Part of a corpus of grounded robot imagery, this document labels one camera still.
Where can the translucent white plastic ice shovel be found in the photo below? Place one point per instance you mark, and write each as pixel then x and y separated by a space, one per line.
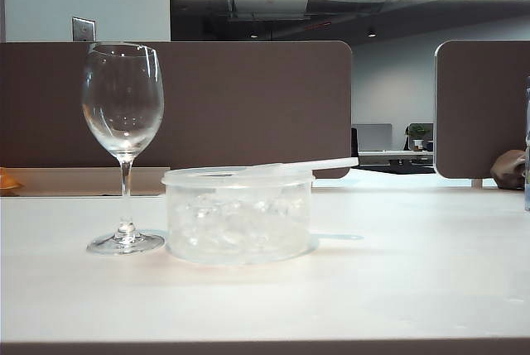
pixel 331 163

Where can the pile of ice cubes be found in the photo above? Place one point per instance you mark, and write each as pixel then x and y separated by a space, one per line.
pixel 236 226

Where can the clear wine glass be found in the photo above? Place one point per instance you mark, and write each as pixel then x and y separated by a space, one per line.
pixel 122 231

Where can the clear round plastic container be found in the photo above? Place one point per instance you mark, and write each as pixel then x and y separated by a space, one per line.
pixel 238 185

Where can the wide brown desk partition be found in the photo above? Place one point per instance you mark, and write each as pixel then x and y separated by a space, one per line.
pixel 248 102

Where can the grey background screen panel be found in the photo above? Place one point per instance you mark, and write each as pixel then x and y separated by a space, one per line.
pixel 374 136

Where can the white background desk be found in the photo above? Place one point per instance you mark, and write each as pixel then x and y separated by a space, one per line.
pixel 393 157

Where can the green potted plant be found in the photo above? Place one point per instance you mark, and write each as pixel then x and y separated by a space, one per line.
pixel 418 133

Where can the beige wooden desk panel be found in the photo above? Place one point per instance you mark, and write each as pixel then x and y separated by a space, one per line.
pixel 74 181

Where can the brown lumpy object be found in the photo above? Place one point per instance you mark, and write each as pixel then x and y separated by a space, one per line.
pixel 507 169

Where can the grey wall switch plate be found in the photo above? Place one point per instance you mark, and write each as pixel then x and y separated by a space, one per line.
pixel 83 29

